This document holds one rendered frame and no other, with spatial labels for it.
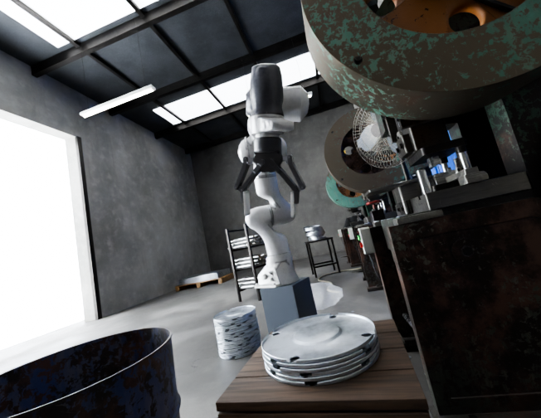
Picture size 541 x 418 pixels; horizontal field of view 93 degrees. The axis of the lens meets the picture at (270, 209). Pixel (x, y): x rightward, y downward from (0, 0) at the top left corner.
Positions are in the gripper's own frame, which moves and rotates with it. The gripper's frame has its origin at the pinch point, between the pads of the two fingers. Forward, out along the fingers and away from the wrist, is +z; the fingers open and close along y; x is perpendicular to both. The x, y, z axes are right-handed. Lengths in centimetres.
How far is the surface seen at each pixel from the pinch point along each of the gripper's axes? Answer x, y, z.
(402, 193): -48, -42, 0
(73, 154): -287, 462, -44
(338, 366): 20.5, -20.1, 27.5
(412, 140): -52, -46, -21
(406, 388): 23.5, -31.7, 26.8
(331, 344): 13.9, -18.2, 27.9
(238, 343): -62, 42, 96
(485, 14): -27, -57, -53
